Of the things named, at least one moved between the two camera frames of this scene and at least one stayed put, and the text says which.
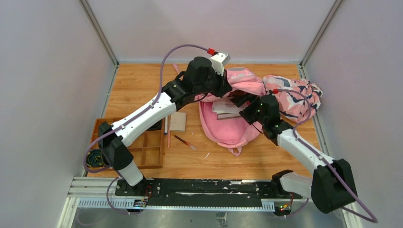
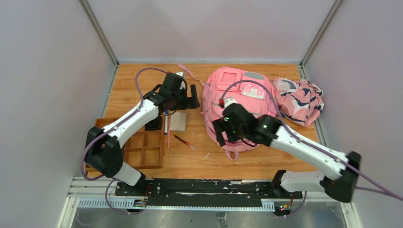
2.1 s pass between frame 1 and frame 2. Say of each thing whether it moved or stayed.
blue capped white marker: stayed
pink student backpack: moved
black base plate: stayed
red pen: stayed
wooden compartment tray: stayed
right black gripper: moved
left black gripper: moved
